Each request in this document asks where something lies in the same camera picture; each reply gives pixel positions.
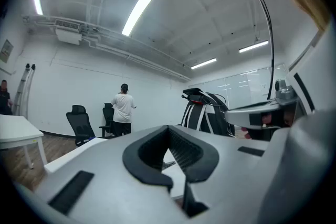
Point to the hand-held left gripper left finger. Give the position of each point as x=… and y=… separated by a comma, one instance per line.
x=105, y=178

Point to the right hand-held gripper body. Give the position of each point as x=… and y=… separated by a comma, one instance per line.
x=323, y=81

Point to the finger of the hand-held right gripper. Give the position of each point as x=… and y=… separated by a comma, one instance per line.
x=241, y=116

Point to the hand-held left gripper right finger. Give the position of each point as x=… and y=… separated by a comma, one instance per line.
x=231, y=178

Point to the person's right hand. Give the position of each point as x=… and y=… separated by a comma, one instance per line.
x=246, y=135

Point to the black and white backpack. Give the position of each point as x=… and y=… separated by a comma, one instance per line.
x=218, y=118

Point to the frosted glass partition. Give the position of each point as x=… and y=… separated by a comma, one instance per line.
x=236, y=89

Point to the small blue object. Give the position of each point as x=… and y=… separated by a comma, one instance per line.
x=92, y=137

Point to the black and red device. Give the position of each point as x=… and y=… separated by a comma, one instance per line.
x=195, y=98

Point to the black mesh office chair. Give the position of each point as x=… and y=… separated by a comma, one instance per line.
x=107, y=112
x=78, y=118

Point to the white ceiling pipes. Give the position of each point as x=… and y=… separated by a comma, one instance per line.
x=157, y=65

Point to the small white table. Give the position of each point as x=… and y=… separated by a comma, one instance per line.
x=15, y=126

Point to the white air conditioner unit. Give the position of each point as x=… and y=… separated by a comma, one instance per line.
x=68, y=36

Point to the grey gripper-mounted fisheye camera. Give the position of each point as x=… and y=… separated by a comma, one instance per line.
x=284, y=91

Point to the wall poster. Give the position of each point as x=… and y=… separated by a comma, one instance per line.
x=6, y=51

